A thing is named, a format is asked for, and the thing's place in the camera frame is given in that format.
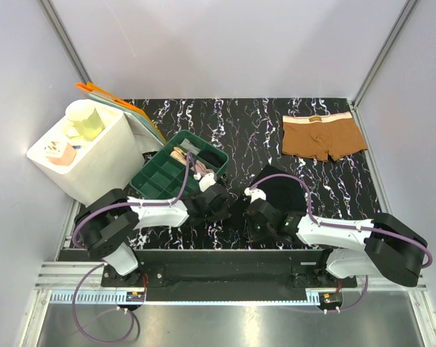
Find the beige rolled sock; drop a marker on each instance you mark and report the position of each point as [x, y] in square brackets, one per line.
[180, 155]

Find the green divided organizer tray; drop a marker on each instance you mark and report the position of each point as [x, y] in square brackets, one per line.
[162, 176]

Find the yellow green cup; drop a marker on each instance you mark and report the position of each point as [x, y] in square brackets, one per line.
[84, 120]

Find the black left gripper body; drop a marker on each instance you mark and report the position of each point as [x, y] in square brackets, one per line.
[218, 215]

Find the pink box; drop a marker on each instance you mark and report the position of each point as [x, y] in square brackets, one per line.
[60, 153]

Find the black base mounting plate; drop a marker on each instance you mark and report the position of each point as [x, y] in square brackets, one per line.
[304, 266]

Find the white storage bin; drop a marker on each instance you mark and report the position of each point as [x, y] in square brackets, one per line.
[106, 163]

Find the aluminium front rail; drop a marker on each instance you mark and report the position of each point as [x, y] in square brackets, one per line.
[87, 284]

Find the grey rolled sock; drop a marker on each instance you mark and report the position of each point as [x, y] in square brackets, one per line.
[189, 147]

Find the brown boxer briefs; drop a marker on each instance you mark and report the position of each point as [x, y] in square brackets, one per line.
[322, 137]

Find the orange and teal folders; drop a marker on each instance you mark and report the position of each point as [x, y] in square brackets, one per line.
[95, 93]

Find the black underwear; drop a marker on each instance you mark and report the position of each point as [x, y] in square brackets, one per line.
[284, 194]

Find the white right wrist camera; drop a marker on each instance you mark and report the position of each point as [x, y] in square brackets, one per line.
[255, 194]

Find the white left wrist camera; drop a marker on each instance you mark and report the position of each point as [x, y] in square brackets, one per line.
[205, 181]

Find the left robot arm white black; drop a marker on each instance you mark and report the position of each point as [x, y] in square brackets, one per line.
[103, 228]

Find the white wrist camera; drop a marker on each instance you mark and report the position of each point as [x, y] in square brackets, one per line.
[205, 181]
[255, 194]

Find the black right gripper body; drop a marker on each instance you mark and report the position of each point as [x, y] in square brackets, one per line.
[257, 232]

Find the pink rolled sock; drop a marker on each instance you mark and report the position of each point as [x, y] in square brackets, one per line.
[201, 170]

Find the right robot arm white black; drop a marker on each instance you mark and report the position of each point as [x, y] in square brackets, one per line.
[382, 245]

